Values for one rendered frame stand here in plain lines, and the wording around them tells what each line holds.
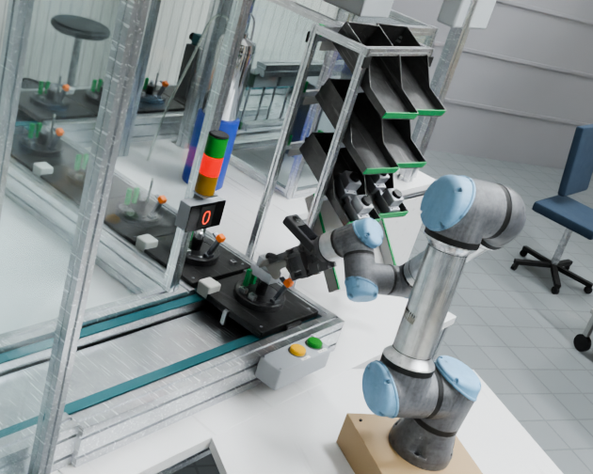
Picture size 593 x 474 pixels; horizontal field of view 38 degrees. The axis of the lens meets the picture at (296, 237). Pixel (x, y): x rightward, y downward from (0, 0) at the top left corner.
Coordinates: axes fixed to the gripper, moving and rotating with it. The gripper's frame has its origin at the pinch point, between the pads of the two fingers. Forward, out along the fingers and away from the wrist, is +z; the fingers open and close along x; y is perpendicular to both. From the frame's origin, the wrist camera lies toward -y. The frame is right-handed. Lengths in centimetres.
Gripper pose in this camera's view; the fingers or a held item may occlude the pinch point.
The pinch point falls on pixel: (268, 260)
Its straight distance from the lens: 229.4
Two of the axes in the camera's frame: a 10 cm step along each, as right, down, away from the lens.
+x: 6.2, -1.6, 7.7
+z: -7.2, 2.8, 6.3
